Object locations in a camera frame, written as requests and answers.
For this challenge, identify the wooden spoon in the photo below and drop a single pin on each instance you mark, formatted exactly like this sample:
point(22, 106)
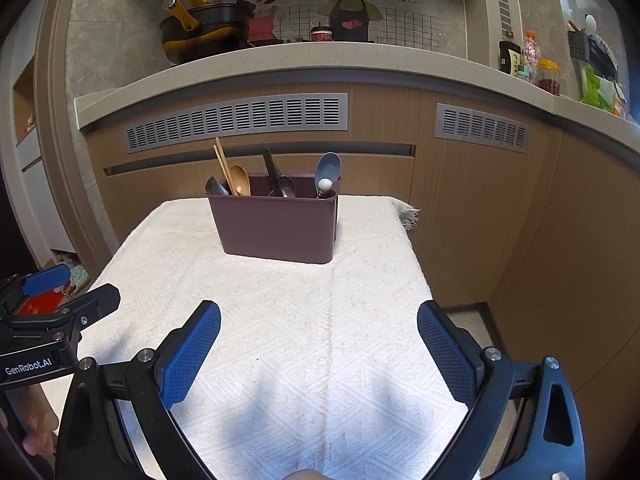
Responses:
point(241, 182)

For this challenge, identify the white shelf unit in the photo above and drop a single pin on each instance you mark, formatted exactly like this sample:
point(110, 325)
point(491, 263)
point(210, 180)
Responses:
point(30, 160)

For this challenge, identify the white wall vent grille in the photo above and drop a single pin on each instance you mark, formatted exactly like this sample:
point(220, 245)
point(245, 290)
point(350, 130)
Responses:
point(504, 10)

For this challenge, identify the speckled stone kitchen counter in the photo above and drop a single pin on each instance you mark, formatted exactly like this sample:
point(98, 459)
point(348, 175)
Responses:
point(300, 62)

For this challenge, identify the maroon plastic utensil holder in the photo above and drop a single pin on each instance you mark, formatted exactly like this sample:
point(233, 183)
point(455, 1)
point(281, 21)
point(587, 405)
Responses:
point(275, 230)

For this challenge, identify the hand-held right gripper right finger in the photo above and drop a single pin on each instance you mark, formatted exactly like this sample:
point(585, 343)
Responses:
point(445, 355)

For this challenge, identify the small teal container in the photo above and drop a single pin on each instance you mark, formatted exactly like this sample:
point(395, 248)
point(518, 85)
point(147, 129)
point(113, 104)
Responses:
point(523, 72)

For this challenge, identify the long grey vent grille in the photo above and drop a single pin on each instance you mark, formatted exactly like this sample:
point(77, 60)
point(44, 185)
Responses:
point(235, 122)

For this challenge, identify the cartoon wall poster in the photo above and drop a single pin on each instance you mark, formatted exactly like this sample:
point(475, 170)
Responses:
point(300, 0)

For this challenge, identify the steel spoon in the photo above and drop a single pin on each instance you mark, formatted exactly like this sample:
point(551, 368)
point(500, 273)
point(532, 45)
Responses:
point(287, 186)

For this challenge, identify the grey cutlery rack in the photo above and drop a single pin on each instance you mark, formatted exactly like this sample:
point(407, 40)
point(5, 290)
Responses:
point(577, 45)

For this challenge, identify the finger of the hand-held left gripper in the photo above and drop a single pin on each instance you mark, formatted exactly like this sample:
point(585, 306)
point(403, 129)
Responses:
point(100, 300)
point(47, 279)

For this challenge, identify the jar with yellow lid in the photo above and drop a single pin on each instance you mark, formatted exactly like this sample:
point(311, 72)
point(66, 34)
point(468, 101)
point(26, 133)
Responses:
point(547, 80)

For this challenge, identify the green plastic bag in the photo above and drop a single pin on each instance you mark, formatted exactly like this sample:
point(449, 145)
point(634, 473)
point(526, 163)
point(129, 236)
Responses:
point(597, 87)

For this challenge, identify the person's left hand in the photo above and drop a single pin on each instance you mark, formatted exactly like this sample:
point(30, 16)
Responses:
point(42, 422)

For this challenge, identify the black pot with yellow trim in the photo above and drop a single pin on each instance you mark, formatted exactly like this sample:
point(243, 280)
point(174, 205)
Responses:
point(200, 45)

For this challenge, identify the wooden chopstick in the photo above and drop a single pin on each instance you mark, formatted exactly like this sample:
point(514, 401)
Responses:
point(223, 162)
point(220, 166)

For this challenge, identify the white ladle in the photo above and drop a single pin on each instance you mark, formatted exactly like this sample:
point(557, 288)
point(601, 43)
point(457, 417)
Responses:
point(590, 24)

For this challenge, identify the white woven tablecloth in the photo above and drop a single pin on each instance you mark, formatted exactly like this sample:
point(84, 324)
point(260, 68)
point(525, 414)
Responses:
point(300, 335)

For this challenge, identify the clear bottle with orange cap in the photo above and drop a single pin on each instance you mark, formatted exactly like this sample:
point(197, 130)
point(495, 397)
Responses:
point(530, 50)

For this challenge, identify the dark sauce bottle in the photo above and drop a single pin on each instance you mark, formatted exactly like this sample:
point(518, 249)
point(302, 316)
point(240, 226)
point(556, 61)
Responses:
point(509, 57)

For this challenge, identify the short grey vent grille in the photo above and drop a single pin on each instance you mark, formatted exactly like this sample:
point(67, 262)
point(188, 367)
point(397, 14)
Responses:
point(480, 126)

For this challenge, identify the grey-blue plastic spoon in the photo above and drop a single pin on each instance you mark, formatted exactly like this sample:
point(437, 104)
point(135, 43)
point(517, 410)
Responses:
point(329, 165)

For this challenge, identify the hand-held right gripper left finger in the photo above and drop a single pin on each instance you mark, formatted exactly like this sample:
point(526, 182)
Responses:
point(192, 355)

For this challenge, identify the dark metal scoop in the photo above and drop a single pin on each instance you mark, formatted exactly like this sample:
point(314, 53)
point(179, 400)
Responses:
point(216, 186)

